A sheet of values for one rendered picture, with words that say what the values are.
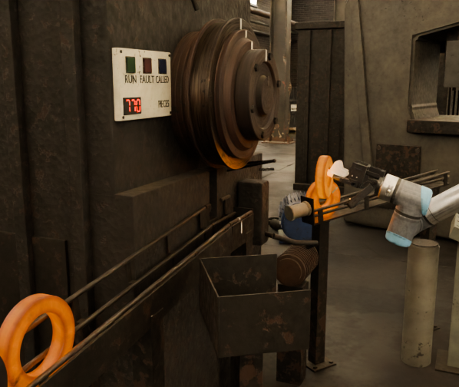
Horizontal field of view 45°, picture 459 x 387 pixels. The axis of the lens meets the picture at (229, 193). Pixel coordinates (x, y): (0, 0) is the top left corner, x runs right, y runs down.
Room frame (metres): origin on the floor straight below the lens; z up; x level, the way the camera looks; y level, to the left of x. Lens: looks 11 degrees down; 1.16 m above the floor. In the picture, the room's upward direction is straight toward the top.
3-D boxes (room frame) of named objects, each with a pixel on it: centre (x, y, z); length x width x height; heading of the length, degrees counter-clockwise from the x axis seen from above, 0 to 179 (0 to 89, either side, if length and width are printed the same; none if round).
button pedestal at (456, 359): (2.13, -0.95, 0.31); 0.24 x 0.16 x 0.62; 157
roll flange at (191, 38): (1.83, 0.07, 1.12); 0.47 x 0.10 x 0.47; 157
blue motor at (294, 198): (4.03, -0.52, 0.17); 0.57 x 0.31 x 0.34; 177
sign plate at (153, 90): (1.53, 0.23, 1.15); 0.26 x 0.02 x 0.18; 157
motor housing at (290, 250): (2.05, -0.26, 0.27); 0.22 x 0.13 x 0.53; 157
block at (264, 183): (2.02, -0.09, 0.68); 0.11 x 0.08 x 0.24; 67
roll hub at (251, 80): (1.76, -0.09, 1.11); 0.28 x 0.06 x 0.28; 157
